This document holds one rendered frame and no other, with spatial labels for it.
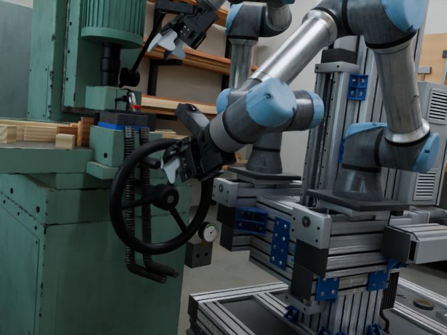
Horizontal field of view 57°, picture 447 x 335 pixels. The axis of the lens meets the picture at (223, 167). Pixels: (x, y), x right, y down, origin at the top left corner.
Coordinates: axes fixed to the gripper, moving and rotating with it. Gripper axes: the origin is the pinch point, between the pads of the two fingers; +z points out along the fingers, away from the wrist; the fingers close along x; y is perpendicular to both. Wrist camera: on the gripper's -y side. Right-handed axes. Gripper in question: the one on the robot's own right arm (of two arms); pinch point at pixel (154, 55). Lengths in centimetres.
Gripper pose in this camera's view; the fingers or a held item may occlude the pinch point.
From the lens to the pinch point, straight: 122.0
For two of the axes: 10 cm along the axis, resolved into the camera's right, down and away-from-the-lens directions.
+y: 7.4, 6.7, -0.5
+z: -6.6, 7.3, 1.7
